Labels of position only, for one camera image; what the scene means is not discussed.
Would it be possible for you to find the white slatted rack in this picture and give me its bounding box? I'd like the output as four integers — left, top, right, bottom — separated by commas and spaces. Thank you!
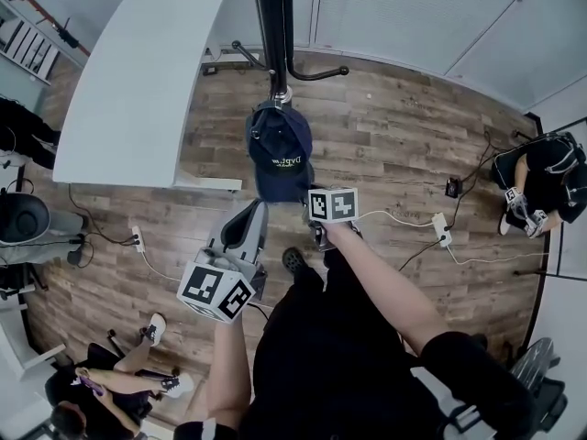
0, 16, 61, 85

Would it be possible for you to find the person's left forearm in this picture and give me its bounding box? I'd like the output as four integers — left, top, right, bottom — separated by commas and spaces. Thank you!
201, 312, 254, 430

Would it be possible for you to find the white desk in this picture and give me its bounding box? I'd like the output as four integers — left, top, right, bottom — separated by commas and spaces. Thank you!
52, 0, 244, 193

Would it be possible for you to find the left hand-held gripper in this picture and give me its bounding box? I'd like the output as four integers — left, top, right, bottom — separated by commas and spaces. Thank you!
176, 199, 270, 324

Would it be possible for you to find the person's black clothing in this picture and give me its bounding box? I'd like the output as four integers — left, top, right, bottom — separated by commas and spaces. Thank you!
172, 245, 540, 440

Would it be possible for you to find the navy blue baseball cap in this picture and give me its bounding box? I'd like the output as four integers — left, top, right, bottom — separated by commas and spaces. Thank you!
245, 100, 316, 204

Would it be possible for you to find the red and black rod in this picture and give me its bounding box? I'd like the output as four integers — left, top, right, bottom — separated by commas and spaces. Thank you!
5, 0, 92, 58

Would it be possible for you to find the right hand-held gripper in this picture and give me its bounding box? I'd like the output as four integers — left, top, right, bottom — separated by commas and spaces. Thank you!
302, 186, 364, 253

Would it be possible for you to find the black coat stand pole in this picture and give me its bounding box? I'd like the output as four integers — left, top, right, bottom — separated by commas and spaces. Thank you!
231, 0, 350, 109

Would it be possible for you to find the person's black shoe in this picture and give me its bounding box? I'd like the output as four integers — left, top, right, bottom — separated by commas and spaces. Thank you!
282, 247, 306, 274

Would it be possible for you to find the black cable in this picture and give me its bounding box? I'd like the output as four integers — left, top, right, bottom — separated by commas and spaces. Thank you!
457, 126, 495, 193

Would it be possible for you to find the person's right forearm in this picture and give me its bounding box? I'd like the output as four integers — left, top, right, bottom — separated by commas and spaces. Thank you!
324, 221, 449, 358

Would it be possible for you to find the black striped office chair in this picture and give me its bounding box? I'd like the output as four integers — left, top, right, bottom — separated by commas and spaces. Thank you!
507, 335, 570, 435

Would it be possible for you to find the white table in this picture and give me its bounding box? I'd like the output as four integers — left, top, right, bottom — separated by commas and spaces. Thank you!
0, 308, 68, 385

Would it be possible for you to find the white cable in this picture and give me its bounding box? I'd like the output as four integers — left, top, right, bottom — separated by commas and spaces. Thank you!
446, 244, 551, 266
138, 248, 185, 284
355, 208, 435, 226

